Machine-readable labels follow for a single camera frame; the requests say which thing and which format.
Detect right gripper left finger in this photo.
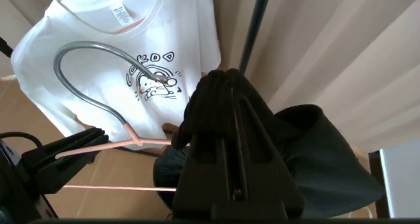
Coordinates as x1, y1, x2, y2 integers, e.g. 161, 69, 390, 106
172, 134, 236, 218

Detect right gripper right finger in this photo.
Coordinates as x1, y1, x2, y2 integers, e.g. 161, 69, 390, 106
231, 95, 306, 218

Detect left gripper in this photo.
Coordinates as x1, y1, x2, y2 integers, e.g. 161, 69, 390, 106
0, 127, 110, 224

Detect black garment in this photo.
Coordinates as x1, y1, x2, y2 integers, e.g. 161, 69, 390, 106
152, 68, 385, 219

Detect white printed t-shirt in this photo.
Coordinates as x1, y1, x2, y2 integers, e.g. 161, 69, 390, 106
10, 0, 222, 152

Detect pink clothes hanger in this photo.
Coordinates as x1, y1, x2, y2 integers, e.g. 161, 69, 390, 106
56, 0, 146, 35
53, 41, 179, 192

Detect black clothes rack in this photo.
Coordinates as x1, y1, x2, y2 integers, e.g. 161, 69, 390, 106
0, 0, 274, 159

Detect beige curtain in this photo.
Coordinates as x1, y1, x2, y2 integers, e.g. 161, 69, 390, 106
0, 0, 420, 152

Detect black cable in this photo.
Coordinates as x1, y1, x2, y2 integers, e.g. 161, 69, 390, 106
0, 131, 44, 150

